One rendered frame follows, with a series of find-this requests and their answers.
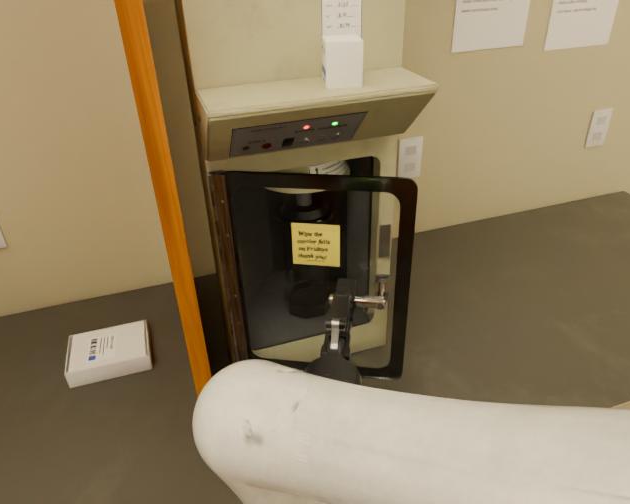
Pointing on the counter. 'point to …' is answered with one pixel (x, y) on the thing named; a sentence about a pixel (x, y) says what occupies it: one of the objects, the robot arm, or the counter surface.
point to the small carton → (342, 61)
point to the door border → (229, 264)
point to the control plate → (252, 136)
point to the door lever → (371, 297)
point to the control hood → (312, 106)
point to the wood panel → (163, 179)
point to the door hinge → (221, 246)
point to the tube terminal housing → (257, 18)
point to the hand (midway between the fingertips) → (345, 299)
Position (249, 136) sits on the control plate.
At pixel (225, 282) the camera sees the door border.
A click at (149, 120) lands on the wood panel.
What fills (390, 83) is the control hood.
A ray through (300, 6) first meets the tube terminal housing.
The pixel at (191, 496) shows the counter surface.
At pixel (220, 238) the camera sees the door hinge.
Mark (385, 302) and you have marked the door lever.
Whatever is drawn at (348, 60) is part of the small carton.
